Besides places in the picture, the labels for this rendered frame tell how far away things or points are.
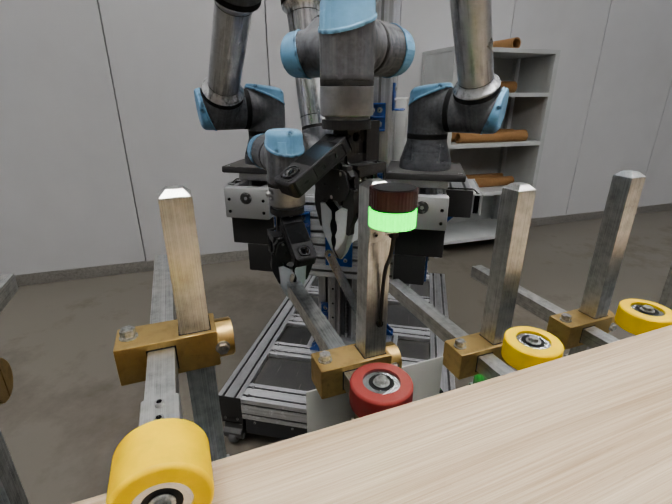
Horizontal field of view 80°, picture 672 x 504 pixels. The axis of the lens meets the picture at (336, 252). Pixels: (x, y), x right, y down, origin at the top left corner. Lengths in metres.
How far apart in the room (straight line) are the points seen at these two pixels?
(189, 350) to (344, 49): 0.42
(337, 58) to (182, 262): 0.32
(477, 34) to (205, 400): 0.90
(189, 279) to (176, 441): 0.19
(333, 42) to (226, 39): 0.55
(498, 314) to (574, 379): 0.18
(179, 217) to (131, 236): 2.81
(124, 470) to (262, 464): 0.13
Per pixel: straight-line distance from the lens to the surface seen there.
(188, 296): 0.51
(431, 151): 1.20
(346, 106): 0.57
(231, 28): 1.08
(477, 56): 1.08
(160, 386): 0.48
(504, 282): 0.72
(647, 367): 0.70
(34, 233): 3.41
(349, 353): 0.64
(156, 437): 0.39
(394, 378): 0.54
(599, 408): 0.59
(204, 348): 0.54
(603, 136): 4.90
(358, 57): 0.58
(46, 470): 1.92
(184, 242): 0.48
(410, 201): 0.49
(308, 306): 0.79
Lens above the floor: 1.24
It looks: 21 degrees down
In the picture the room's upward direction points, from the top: straight up
